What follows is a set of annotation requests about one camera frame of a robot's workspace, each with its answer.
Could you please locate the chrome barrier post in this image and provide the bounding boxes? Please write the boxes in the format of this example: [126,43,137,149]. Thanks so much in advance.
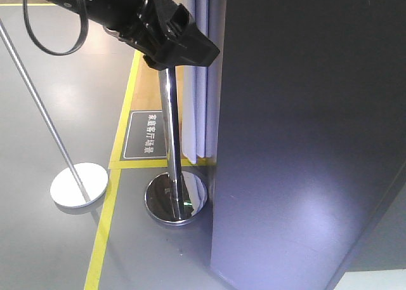
[144,67,208,226]

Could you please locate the dark floor sign sticker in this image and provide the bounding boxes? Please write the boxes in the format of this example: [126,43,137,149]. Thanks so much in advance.
[121,110,166,161]

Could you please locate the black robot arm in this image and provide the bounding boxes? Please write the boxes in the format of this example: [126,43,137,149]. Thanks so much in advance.
[86,0,219,70]

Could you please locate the light blue curtain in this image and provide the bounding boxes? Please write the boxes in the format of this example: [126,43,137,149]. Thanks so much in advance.
[181,0,226,164]

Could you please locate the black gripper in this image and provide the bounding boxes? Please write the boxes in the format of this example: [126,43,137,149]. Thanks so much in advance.
[103,0,220,70]

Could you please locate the open fridge door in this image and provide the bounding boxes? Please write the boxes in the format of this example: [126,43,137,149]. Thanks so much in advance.
[211,0,405,289]

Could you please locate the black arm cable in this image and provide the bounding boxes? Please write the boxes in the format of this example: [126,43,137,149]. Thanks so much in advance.
[22,0,90,56]

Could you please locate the metal stanchion post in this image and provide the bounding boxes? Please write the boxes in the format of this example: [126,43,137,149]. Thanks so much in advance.
[1,23,108,208]

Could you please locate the yellow floor tape line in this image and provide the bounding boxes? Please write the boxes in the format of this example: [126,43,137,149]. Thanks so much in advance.
[1,4,223,289]

